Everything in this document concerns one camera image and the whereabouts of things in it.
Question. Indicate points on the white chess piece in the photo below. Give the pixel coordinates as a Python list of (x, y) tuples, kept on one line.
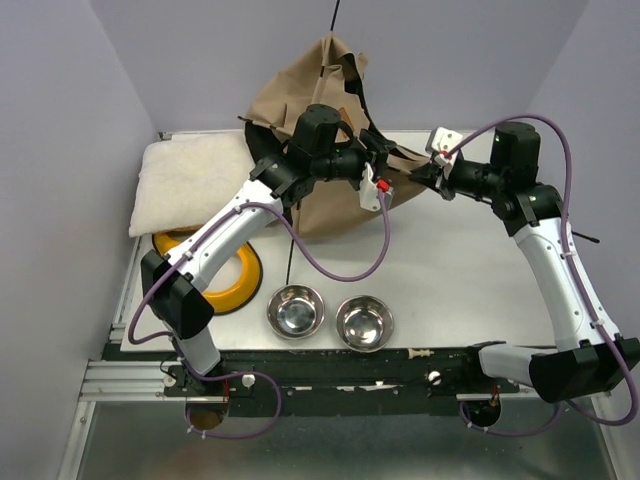
[(419, 353)]

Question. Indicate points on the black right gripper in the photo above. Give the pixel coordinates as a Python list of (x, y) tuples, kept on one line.
[(429, 174)]

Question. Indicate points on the aluminium extrusion rail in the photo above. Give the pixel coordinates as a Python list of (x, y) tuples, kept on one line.
[(146, 381)]

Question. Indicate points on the right steel pet bowl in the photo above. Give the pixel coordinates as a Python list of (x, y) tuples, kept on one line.
[(364, 324)]

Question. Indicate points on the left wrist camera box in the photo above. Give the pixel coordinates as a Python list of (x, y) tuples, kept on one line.
[(374, 192)]

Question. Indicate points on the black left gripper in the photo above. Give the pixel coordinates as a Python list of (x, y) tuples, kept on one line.
[(369, 156)]

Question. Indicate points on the steel pet bowl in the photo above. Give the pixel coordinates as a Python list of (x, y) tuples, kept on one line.
[(364, 324), (295, 311)]

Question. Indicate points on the black tent pole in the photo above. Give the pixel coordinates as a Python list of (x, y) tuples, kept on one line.
[(588, 238), (292, 243)]

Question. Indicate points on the left steel pet bowl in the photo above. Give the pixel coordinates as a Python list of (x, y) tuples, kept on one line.
[(295, 311)]

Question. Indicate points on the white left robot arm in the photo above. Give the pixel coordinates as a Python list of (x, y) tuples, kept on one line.
[(220, 235)]

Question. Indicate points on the white fluffy pet cushion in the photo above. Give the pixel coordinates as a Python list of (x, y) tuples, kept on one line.
[(182, 184)]

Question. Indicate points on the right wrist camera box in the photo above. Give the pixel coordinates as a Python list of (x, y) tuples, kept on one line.
[(440, 143)]

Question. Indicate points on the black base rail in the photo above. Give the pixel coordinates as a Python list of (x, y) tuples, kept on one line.
[(431, 383)]

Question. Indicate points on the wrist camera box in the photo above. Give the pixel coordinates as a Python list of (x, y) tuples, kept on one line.
[(440, 143), (374, 192)]

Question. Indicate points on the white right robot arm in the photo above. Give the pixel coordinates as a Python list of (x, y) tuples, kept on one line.
[(590, 355)]

